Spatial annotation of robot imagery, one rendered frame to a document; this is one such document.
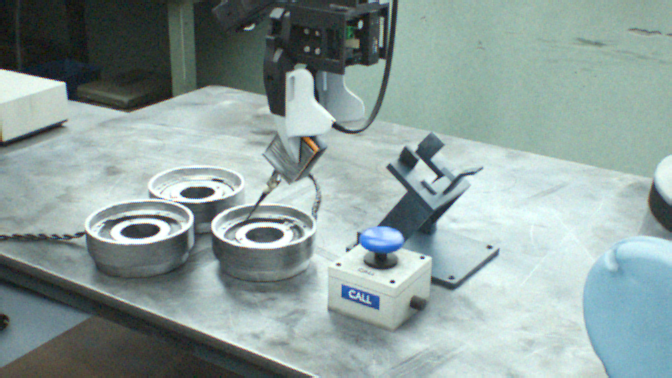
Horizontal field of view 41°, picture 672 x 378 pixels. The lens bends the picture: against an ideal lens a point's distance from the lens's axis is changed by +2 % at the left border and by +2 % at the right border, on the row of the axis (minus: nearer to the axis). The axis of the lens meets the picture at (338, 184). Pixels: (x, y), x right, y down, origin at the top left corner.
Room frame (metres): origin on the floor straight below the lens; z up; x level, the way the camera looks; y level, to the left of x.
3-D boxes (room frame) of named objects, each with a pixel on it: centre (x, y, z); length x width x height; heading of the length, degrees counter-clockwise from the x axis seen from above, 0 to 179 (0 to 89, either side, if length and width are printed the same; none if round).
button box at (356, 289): (0.71, -0.04, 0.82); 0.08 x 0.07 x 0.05; 58
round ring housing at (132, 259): (0.80, 0.20, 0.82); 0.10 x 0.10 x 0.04
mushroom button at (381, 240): (0.72, -0.04, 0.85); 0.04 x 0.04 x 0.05
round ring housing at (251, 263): (0.80, 0.07, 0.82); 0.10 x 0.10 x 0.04
